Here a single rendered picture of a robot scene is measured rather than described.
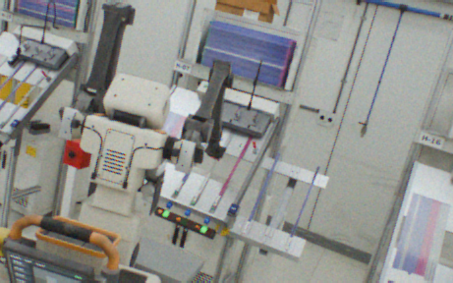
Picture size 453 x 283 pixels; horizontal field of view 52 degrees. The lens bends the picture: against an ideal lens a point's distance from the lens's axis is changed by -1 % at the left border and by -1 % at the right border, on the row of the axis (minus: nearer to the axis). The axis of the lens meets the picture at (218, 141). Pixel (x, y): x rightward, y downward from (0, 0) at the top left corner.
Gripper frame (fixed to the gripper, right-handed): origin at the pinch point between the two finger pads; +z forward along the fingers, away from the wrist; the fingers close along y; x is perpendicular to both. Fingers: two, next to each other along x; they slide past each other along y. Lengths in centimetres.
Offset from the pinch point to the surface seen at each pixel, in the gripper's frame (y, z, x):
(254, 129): -12.7, -4.3, -22.7
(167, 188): 17.0, 0.5, 26.0
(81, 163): 79, 13, 27
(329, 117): -30, 110, -130
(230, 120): 2.1, -5.2, -22.8
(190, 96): 35.2, 1.7, -34.7
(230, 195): -15.6, 0.8, 16.9
